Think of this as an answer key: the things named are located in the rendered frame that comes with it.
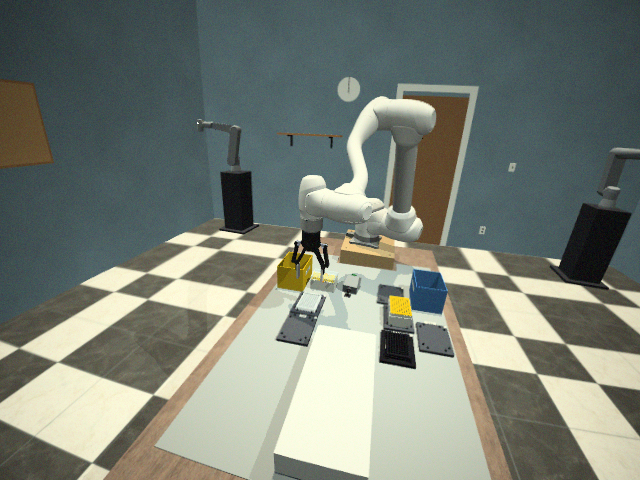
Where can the yellow open-top bin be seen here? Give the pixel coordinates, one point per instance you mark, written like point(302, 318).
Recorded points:
point(286, 273)

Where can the blue bin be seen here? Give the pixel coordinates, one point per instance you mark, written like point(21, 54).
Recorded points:
point(426, 299)

